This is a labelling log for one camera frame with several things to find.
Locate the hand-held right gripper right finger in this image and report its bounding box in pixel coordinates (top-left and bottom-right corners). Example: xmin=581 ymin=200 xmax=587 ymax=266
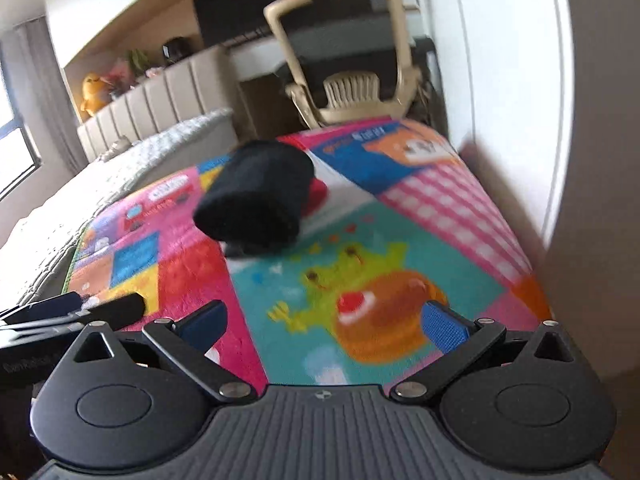
xmin=390 ymin=301 xmax=576 ymax=403

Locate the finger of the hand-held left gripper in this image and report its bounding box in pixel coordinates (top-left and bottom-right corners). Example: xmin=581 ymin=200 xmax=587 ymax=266
xmin=50 ymin=293 xmax=147 ymax=333
xmin=0 ymin=291 xmax=85 ymax=326

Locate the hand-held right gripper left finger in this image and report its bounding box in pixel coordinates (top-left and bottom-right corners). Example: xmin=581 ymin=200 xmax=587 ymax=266
xmin=71 ymin=300 xmax=254 ymax=405

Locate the black knit sweater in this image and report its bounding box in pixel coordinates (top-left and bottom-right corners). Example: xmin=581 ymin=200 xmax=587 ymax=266
xmin=192 ymin=140 xmax=317 ymax=259

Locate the colourful printed play mat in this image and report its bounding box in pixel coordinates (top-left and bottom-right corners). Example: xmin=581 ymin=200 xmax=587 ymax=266
xmin=65 ymin=117 xmax=554 ymax=392

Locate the bed with white quilted cover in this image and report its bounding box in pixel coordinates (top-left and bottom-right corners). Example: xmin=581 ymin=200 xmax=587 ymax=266
xmin=0 ymin=107 xmax=237 ymax=311

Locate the window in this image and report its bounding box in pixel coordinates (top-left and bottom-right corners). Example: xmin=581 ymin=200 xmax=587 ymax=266
xmin=0 ymin=55 xmax=39 ymax=202

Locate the small white object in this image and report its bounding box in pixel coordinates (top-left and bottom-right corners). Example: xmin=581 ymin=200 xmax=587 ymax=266
xmin=100 ymin=136 xmax=132 ymax=159

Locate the yellow plush toy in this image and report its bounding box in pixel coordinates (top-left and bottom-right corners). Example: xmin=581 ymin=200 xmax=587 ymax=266
xmin=80 ymin=72 xmax=114 ymax=116

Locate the grey curtain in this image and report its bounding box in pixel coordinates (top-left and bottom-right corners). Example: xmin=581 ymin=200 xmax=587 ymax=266
xmin=15 ymin=17 xmax=89 ymax=172

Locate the beige padded headboard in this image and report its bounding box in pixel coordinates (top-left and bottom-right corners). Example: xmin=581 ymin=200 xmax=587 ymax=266
xmin=77 ymin=45 xmax=242 ymax=161

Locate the bunch of flowers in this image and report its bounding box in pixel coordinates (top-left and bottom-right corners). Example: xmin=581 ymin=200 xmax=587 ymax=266
xmin=107 ymin=47 xmax=166 ymax=94

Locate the beige plastic stool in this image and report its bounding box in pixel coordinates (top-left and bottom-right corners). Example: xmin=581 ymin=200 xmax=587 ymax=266
xmin=322 ymin=71 xmax=384 ymax=112

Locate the black round object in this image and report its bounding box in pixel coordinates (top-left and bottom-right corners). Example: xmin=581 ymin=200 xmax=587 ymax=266
xmin=162 ymin=37 xmax=194 ymax=64

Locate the white desk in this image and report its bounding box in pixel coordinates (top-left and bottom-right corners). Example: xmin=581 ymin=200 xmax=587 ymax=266
xmin=225 ymin=35 xmax=292 ymax=82

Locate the beige mesh office chair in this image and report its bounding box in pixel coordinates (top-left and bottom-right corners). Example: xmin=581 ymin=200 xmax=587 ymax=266
xmin=262 ymin=0 xmax=424 ymax=129

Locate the black monitor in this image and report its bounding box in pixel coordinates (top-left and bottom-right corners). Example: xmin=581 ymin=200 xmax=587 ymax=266
xmin=192 ymin=0 xmax=374 ymax=49

